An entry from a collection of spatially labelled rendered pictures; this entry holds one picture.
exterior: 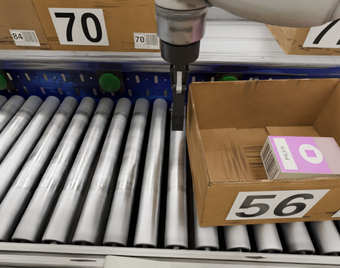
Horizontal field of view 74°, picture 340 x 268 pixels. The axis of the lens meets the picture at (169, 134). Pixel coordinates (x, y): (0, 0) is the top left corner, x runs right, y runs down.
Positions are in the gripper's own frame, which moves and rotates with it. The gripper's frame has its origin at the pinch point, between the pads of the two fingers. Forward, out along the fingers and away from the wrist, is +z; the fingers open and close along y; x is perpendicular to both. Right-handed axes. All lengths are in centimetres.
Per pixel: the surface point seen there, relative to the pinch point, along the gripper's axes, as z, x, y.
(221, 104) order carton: 0.5, 11.8, -7.0
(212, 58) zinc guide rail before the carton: -3.6, 10.3, -25.1
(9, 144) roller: 12, -49, 0
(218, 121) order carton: 6.7, 11.9, -6.9
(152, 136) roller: 10.7, -7.2, -3.7
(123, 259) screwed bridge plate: 10.3, -9.6, 29.4
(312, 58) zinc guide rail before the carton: -3.6, 41.9, -26.4
